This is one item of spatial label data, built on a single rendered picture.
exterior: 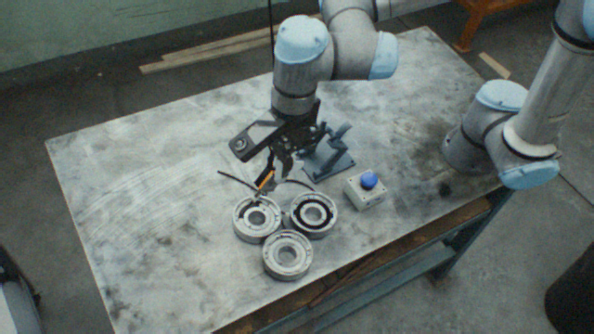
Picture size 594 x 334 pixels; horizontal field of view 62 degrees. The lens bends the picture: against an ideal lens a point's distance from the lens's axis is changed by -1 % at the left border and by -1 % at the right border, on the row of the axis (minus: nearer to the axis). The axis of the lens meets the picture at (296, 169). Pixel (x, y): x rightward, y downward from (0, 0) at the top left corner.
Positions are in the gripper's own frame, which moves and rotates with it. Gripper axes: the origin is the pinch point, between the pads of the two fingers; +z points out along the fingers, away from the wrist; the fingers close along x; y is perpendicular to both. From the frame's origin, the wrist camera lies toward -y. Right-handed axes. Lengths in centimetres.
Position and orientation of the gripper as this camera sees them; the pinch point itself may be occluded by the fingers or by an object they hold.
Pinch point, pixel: (272, 174)
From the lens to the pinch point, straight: 99.7
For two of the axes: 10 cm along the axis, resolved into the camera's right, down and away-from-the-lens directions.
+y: 8.3, -3.7, 4.1
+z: -1.2, 6.0, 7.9
